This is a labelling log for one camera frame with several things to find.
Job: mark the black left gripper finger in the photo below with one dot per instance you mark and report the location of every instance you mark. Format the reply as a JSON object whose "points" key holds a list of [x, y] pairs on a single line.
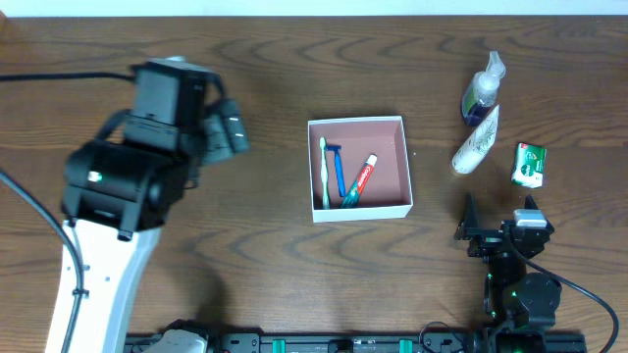
{"points": [[233, 124], [217, 146]]}

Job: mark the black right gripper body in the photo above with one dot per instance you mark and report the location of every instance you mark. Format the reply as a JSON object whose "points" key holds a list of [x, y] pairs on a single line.
{"points": [[491, 233]]}

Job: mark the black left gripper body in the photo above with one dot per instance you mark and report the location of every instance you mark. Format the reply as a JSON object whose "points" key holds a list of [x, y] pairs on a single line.
{"points": [[226, 131]]}

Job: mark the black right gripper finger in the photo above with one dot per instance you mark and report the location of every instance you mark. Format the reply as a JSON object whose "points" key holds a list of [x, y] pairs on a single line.
{"points": [[530, 203], [470, 218]]}

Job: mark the green white toothbrush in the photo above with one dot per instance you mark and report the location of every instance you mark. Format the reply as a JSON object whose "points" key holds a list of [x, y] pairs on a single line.
{"points": [[324, 174]]}

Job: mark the blue disposable razor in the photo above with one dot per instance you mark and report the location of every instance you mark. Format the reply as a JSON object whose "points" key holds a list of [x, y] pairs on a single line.
{"points": [[339, 169]]}

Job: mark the red green toothpaste tube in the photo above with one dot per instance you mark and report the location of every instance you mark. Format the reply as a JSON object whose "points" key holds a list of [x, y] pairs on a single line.
{"points": [[351, 199]]}

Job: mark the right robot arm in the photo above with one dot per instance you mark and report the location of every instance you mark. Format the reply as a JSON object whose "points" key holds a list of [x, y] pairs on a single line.
{"points": [[521, 304]]}

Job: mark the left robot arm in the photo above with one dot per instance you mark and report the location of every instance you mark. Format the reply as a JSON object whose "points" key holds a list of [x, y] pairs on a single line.
{"points": [[120, 187]]}

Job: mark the green white soap packet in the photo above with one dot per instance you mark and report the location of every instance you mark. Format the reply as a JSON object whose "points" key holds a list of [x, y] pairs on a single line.
{"points": [[529, 165]]}

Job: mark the white floral lotion tube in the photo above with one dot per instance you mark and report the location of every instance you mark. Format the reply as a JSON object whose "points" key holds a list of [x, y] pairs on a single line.
{"points": [[477, 146]]}

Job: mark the white square cardboard box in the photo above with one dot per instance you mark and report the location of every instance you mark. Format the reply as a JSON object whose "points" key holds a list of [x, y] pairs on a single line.
{"points": [[388, 192]]}

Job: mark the clear blue soap pump bottle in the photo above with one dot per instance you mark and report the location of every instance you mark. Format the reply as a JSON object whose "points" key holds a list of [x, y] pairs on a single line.
{"points": [[481, 93]]}

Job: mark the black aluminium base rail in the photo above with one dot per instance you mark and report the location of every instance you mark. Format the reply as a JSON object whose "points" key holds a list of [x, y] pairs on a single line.
{"points": [[187, 336]]}

